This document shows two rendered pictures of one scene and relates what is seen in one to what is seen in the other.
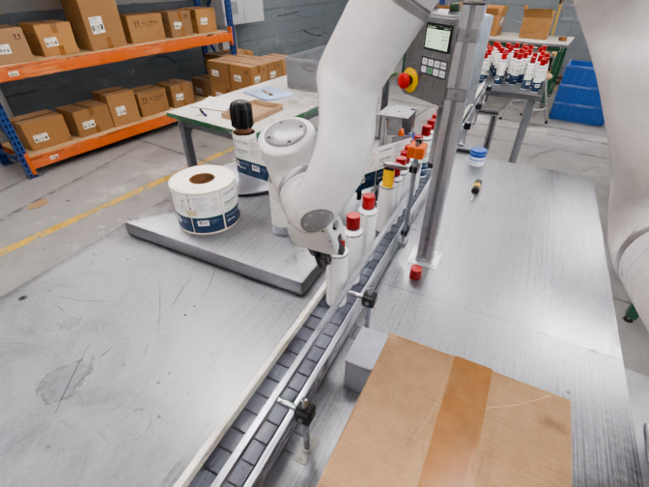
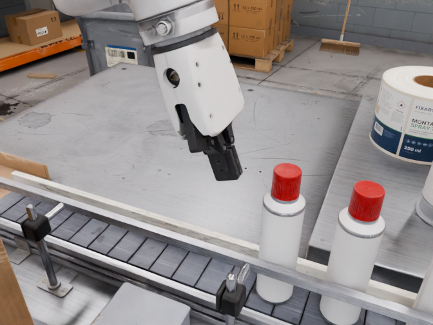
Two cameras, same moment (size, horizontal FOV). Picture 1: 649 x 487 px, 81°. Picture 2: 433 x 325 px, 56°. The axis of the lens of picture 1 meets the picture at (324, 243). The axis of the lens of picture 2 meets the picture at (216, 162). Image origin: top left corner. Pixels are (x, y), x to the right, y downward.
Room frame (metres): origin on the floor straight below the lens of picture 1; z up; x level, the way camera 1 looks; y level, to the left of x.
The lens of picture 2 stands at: (0.58, -0.41, 1.34)
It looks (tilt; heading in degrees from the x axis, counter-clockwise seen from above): 32 degrees down; 88
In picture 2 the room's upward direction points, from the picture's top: straight up
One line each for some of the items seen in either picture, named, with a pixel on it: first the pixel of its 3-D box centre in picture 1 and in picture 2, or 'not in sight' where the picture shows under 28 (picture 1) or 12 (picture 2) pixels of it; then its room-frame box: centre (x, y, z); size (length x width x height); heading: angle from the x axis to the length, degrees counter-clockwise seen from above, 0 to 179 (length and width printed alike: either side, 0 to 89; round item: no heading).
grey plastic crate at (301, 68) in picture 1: (327, 68); not in sight; (3.23, -0.02, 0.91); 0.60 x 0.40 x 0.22; 150
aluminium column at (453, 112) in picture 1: (444, 156); not in sight; (0.92, -0.31, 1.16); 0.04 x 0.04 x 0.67; 63
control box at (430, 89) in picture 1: (441, 58); not in sight; (1.01, -0.29, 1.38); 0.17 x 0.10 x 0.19; 29
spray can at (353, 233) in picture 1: (352, 249); (352, 256); (0.76, -0.07, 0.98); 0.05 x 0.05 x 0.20
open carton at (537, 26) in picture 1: (539, 21); not in sight; (5.81, -2.87, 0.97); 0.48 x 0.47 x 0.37; 149
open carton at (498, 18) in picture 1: (488, 18); not in sight; (6.14, -2.30, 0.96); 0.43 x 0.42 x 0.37; 54
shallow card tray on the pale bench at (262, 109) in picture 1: (253, 110); not in sight; (2.44, 0.45, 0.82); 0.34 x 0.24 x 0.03; 152
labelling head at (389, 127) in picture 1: (395, 146); not in sight; (1.37, -0.27, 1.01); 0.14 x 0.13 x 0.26; 153
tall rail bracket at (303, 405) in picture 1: (295, 420); (52, 239); (0.35, 0.05, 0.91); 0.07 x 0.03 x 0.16; 63
